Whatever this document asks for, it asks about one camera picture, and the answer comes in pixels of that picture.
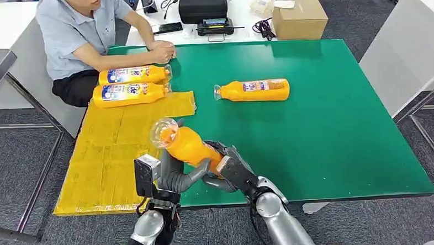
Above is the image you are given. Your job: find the brown cardboard box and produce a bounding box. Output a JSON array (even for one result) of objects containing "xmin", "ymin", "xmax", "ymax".
[{"xmin": 270, "ymin": 0, "xmax": 330, "ymax": 42}]

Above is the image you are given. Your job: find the person's right hand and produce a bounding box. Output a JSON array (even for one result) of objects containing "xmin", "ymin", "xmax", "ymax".
[{"xmin": 151, "ymin": 46, "xmax": 178, "ymax": 66}]

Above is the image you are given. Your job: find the black tablet stand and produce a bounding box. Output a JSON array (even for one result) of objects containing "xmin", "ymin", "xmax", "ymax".
[{"xmin": 140, "ymin": 0, "xmax": 159, "ymax": 15}]

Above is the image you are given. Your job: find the orange drink bottle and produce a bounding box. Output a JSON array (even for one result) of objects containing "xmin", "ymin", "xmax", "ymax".
[
  {"xmin": 213, "ymin": 78, "xmax": 291, "ymax": 104},
  {"xmin": 149, "ymin": 115, "xmax": 226, "ymax": 179},
  {"xmin": 92, "ymin": 81, "xmax": 173, "ymax": 110},
  {"xmin": 97, "ymin": 64, "xmax": 173, "ymax": 87}
]

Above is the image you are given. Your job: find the person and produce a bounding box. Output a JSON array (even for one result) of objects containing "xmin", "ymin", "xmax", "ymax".
[{"xmin": 34, "ymin": 0, "xmax": 179, "ymax": 110}]

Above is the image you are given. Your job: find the person's left hand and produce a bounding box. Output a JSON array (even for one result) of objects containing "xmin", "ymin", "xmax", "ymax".
[{"xmin": 149, "ymin": 39, "xmax": 175, "ymax": 54}]

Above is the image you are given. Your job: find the clear plastic bag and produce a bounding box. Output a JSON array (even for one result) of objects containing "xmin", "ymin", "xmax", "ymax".
[{"xmin": 248, "ymin": 0, "xmax": 275, "ymax": 19}]

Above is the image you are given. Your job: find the yellow sheet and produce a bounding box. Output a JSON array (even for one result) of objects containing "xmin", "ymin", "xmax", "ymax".
[{"xmin": 48, "ymin": 90, "xmax": 202, "ymax": 217}]

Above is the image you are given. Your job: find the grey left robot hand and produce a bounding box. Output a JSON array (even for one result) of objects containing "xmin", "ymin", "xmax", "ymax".
[{"xmin": 155, "ymin": 147, "xmax": 214, "ymax": 195}]

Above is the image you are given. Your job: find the white paper sheet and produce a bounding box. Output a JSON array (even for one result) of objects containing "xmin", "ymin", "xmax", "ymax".
[{"xmin": 273, "ymin": 0, "xmax": 297, "ymax": 9}]

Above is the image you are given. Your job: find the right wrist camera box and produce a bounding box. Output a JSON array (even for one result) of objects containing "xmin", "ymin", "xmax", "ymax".
[{"xmin": 215, "ymin": 154, "xmax": 260, "ymax": 196}]

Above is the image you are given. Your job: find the black smartphone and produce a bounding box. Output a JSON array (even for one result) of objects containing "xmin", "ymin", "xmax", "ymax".
[{"xmin": 152, "ymin": 21, "xmax": 184, "ymax": 35}]

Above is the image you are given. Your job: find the black carrying case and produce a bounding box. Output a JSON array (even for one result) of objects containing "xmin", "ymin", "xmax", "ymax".
[{"xmin": 177, "ymin": 0, "xmax": 229, "ymax": 26}]

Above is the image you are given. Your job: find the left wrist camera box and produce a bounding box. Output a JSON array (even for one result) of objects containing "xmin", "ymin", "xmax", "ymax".
[{"xmin": 133, "ymin": 153, "xmax": 163, "ymax": 200}]

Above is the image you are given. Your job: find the green table mat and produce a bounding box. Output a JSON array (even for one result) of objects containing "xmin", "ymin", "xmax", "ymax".
[{"xmin": 105, "ymin": 31, "xmax": 434, "ymax": 212}]

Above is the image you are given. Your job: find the white desk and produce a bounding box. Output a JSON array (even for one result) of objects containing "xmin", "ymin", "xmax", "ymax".
[{"xmin": 123, "ymin": 0, "xmax": 299, "ymax": 49}]

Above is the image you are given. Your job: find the black handheld controller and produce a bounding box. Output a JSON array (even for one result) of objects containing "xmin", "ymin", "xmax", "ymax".
[{"xmin": 196, "ymin": 17, "xmax": 236, "ymax": 43}]

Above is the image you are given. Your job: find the thin black cable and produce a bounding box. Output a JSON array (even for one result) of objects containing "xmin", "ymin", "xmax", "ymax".
[{"xmin": 159, "ymin": 0, "xmax": 192, "ymax": 21}]

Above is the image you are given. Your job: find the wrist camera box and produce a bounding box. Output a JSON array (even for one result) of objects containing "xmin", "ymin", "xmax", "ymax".
[
  {"xmin": 215, "ymin": 154, "xmax": 260, "ymax": 196},
  {"xmin": 133, "ymin": 153, "xmax": 163, "ymax": 200}
]

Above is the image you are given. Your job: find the white table with steel legs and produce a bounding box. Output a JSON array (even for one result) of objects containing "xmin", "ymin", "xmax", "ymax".
[
  {"xmin": 0, "ymin": 0, "xmax": 93, "ymax": 244},
  {"xmin": 356, "ymin": 0, "xmax": 434, "ymax": 184}
]

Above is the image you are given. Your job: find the black coiled cable bundle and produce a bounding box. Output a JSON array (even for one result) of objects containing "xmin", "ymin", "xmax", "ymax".
[{"xmin": 251, "ymin": 18, "xmax": 277, "ymax": 42}]

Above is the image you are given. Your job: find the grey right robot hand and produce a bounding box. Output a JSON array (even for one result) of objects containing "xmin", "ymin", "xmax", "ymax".
[{"xmin": 200, "ymin": 137, "xmax": 258, "ymax": 194}]

